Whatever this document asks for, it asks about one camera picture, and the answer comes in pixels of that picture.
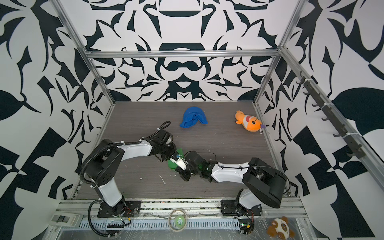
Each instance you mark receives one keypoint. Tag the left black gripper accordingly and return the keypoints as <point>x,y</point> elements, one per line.
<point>174,147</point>

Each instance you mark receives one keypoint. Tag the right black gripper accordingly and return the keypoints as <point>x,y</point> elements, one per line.
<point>186,177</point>

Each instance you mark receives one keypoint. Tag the green square paper sheet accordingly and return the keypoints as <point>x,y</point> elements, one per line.
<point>180,151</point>

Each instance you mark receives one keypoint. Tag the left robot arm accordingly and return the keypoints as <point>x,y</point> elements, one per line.
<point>100,167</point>

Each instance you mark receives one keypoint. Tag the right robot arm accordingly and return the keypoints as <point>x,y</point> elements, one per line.
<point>263,183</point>

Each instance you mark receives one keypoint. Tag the blue crumpled cloth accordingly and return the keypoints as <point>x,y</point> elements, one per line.
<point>193,115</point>

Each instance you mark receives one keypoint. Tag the white tape roll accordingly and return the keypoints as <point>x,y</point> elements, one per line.
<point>172,216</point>

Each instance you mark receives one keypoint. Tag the small black electronics box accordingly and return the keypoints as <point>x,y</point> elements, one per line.
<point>246,226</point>

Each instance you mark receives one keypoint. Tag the orange fish plush toy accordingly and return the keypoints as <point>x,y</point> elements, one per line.
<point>250,123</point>

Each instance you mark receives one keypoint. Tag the brown white plush toy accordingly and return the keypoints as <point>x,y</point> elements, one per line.
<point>279,228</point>

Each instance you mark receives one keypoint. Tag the white power strip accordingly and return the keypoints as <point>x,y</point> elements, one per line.
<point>68,220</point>

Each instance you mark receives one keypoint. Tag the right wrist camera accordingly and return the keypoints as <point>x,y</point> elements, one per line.
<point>177,162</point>

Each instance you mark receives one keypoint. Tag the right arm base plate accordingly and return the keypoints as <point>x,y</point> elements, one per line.
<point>238,208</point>

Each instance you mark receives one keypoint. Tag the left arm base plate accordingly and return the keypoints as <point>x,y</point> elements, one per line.
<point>126,210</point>

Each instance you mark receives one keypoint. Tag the aluminium front rail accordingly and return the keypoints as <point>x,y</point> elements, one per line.
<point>155,208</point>

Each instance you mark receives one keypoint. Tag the black hook rail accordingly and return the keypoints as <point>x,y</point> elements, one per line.
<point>333,116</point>

